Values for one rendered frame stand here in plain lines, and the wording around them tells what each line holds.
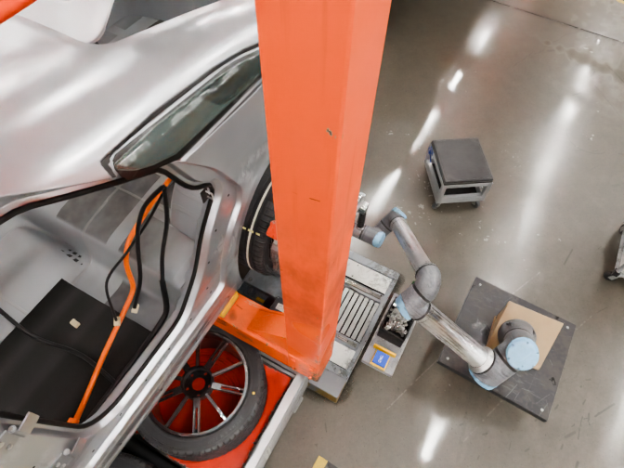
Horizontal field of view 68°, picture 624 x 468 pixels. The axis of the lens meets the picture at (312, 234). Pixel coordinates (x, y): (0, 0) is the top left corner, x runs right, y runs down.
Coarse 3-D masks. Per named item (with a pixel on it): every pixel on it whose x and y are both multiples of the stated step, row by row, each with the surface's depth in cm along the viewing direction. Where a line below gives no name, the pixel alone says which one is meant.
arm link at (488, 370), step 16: (416, 288) 212; (400, 304) 215; (416, 304) 212; (416, 320) 218; (432, 320) 216; (448, 320) 221; (448, 336) 220; (464, 336) 223; (464, 352) 224; (480, 352) 226; (496, 352) 230; (480, 368) 227; (496, 368) 227; (480, 384) 231; (496, 384) 230
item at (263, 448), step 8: (296, 376) 235; (304, 376) 235; (296, 384) 233; (304, 384) 244; (288, 392) 231; (296, 392) 231; (288, 400) 229; (280, 408) 227; (288, 408) 228; (280, 416) 225; (272, 424) 223; (280, 424) 228; (264, 432) 221; (272, 432) 221; (264, 440) 219; (272, 440) 225; (256, 448) 217; (264, 448) 217; (256, 456) 215; (264, 456) 222; (248, 464) 213; (256, 464) 213
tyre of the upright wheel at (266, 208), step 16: (256, 192) 203; (272, 192) 201; (256, 208) 202; (272, 208) 200; (256, 224) 204; (240, 240) 210; (256, 240) 206; (240, 256) 218; (256, 256) 211; (272, 272) 235
